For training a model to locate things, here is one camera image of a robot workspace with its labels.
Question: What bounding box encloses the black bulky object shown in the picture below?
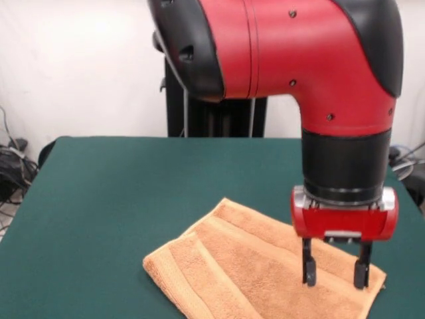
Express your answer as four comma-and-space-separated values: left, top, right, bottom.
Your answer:
403, 172, 425, 213

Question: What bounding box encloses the black cable bundle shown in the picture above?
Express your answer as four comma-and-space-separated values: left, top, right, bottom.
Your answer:
0, 106, 41, 205

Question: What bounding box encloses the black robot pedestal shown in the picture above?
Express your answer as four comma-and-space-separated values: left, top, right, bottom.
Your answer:
152, 29, 268, 139

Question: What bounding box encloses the black rounded object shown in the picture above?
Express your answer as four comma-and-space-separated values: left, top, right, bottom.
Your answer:
38, 135, 70, 167

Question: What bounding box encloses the tan terry towel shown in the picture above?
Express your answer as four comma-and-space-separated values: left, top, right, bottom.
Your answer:
142, 197, 388, 319

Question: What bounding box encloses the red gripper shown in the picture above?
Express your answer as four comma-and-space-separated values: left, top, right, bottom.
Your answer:
291, 185, 400, 289

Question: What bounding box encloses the dark green table cloth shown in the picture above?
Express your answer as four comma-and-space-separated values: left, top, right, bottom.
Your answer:
0, 136, 425, 319

